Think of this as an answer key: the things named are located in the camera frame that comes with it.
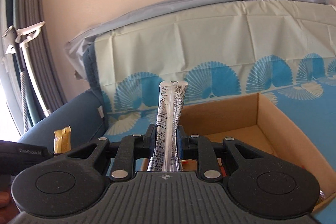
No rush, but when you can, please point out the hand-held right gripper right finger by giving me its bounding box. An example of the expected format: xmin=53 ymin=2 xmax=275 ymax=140
xmin=176 ymin=126 xmax=268 ymax=179

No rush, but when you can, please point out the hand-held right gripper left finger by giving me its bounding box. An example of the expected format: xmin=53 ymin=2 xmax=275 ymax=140
xmin=66 ymin=124 xmax=157 ymax=182

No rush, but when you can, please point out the long silver snack packet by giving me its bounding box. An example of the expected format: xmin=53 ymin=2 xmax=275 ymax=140
xmin=147 ymin=81 xmax=189 ymax=173

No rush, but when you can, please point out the gold candy stick packet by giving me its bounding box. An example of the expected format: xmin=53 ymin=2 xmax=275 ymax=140
xmin=54 ymin=126 xmax=72 ymax=154

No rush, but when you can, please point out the cardboard box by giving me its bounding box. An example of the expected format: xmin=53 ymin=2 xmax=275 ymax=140
xmin=139 ymin=93 xmax=336 ymax=217

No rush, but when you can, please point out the person's left hand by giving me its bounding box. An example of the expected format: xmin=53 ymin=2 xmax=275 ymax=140
xmin=0 ymin=192 xmax=11 ymax=209

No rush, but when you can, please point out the white curtain tieback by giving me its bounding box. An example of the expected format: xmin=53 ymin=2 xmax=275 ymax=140
xmin=1 ymin=21 xmax=47 ymax=54

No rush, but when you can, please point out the grey-blue plain cloth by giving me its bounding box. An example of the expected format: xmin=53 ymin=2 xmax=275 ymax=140
xmin=64 ymin=0 xmax=330 ymax=81

